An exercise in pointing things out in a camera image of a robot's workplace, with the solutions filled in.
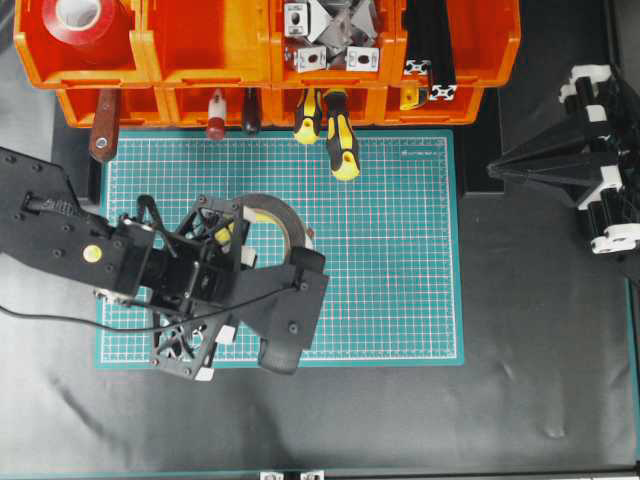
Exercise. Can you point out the lower black aluminium extrusion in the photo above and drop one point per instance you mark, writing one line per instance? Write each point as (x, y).
(443, 81)

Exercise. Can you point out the lower orange bin round handles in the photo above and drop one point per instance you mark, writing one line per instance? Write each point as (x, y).
(188, 106)

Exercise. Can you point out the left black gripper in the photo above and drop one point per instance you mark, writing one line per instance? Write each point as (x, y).
(184, 288)

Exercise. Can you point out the black table cover sheet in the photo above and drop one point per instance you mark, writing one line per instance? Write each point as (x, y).
(547, 382)

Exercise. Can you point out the small yellow black screwdriver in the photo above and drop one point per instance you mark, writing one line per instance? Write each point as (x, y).
(308, 116)

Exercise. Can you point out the black aluminium extrusion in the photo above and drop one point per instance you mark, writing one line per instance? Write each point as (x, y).
(418, 53)
(443, 81)

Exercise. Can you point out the foam tape roll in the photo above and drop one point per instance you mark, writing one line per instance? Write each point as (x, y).
(259, 208)

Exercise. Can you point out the green cutting mat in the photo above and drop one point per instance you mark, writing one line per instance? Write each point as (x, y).
(389, 237)

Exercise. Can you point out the silver corner bracket pile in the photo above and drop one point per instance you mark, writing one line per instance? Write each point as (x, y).
(327, 35)

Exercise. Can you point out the small yellow tool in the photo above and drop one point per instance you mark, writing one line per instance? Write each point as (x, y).
(412, 98)

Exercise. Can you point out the lower orange bin yellow tool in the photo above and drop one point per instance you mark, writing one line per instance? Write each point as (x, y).
(462, 110)

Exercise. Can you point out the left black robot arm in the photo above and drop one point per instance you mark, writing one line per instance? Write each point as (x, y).
(43, 226)

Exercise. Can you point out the red white tool handle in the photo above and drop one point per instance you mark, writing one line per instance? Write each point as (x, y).
(217, 114)

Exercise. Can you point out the orange bin with extrusions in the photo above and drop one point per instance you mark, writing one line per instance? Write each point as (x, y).
(485, 38)

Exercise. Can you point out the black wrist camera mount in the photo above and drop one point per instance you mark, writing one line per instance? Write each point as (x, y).
(280, 303)

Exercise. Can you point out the black round tool handle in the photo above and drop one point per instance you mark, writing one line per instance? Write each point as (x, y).
(251, 114)

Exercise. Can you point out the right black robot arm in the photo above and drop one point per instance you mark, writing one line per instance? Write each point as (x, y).
(590, 162)

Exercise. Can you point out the orange bin with brackets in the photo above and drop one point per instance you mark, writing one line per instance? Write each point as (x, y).
(283, 76)

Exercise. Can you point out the orange bin with red tape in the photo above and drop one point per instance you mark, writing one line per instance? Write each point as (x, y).
(49, 64)

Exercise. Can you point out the lower orange bin wooden handle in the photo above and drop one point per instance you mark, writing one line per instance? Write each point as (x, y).
(140, 108)

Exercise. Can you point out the upper black aluminium extrusion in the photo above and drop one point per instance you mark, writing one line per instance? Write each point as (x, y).
(418, 53)

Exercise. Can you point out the brown wooden tool handle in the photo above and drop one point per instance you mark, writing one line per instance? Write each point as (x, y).
(104, 135)

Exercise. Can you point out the lower orange bin with screwdrivers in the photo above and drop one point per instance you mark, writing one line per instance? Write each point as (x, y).
(364, 105)

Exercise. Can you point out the red tape roll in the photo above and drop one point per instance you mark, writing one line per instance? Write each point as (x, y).
(95, 29)

